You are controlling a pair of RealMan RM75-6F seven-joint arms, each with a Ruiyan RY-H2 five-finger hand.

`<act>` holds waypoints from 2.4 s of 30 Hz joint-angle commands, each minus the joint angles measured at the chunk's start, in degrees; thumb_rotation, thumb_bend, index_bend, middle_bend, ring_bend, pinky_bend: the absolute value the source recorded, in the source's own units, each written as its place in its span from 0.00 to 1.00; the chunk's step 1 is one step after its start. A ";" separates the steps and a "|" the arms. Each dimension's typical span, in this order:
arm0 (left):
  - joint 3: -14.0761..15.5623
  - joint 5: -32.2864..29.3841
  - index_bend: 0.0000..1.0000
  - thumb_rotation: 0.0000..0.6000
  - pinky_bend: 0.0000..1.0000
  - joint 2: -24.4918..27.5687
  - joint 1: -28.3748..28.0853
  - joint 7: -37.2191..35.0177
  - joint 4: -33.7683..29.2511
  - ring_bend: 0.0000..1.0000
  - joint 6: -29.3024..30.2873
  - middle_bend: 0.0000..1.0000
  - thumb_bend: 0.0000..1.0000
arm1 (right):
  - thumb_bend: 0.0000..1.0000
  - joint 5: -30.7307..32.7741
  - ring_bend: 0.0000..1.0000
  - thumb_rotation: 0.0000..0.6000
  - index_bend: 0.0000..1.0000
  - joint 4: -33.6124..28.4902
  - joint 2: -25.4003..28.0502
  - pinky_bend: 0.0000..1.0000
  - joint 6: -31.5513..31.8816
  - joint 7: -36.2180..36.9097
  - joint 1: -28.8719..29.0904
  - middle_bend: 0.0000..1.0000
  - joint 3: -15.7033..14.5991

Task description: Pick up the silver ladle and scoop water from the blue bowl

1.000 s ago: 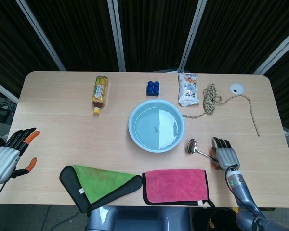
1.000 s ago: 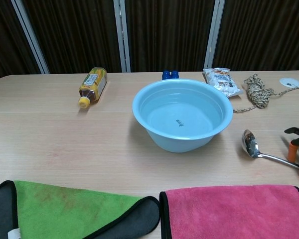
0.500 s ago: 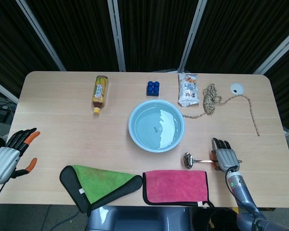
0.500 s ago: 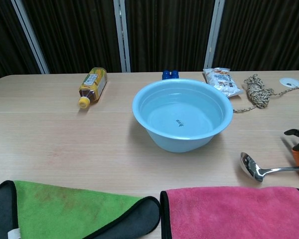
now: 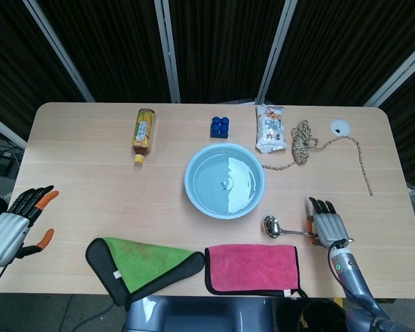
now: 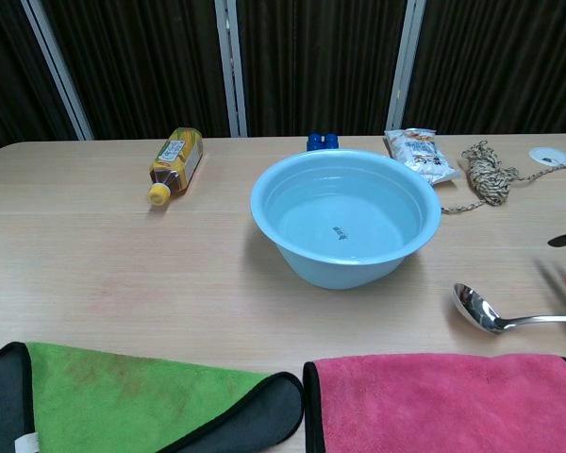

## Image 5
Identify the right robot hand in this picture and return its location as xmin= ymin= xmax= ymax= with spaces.
xmin=306 ymin=196 xmax=355 ymax=249

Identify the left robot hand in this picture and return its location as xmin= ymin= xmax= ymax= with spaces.
xmin=0 ymin=185 xmax=60 ymax=267

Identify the metal ladle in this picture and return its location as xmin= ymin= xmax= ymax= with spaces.
xmin=261 ymin=215 xmax=317 ymax=239

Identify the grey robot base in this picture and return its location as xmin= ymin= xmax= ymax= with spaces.
xmin=124 ymin=296 xmax=276 ymax=332

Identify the light blue water bowl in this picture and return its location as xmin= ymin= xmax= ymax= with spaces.
xmin=183 ymin=142 xmax=266 ymax=221

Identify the pink cloth black trim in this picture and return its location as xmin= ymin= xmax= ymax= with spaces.
xmin=203 ymin=243 xmax=309 ymax=299

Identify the white snack bag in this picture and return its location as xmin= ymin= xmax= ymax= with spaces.
xmin=255 ymin=104 xmax=287 ymax=154

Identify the green and grey cloth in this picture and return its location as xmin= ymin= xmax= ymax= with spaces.
xmin=85 ymin=237 xmax=205 ymax=312

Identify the blue building block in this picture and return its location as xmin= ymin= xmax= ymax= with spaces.
xmin=210 ymin=116 xmax=230 ymax=140

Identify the yellow tea bottle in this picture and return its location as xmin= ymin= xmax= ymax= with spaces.
xmin=131 ymin=108 xmax=156 ymax=165

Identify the braided beige rope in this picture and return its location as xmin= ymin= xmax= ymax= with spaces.
xmin=261 ymin=119 xmax=374 ymax=196

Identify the white table cable grommet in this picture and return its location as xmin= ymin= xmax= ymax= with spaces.
xmin=330 ymin=119 xmax=351 ymax=136

